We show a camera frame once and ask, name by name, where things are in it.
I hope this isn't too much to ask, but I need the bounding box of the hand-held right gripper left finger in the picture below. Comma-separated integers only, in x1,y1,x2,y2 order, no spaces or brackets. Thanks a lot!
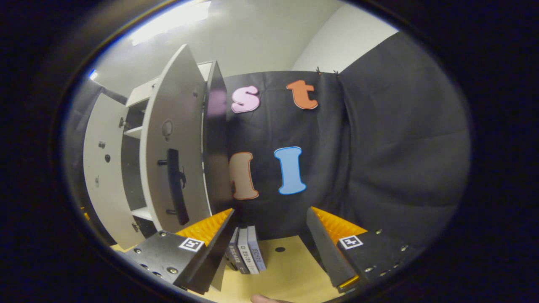
116,208,236,295

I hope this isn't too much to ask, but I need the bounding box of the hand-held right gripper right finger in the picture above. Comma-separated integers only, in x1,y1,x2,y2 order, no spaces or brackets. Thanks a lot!
306,206,415,294

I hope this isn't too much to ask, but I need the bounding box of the white cabinet door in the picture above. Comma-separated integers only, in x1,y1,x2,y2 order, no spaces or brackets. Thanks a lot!
83,93,146,250
140,44,213,234

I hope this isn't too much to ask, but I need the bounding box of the white shoe cabinet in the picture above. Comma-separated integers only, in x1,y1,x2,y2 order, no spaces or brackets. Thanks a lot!
120,61,233,238

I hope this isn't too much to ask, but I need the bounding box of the small upright box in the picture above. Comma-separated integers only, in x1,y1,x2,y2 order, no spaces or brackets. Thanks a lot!
237,227,259,275
247,226,267,272
225,227,245,275

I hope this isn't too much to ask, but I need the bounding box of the black door handle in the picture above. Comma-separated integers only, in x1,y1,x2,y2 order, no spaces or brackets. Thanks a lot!
157,148,190,226

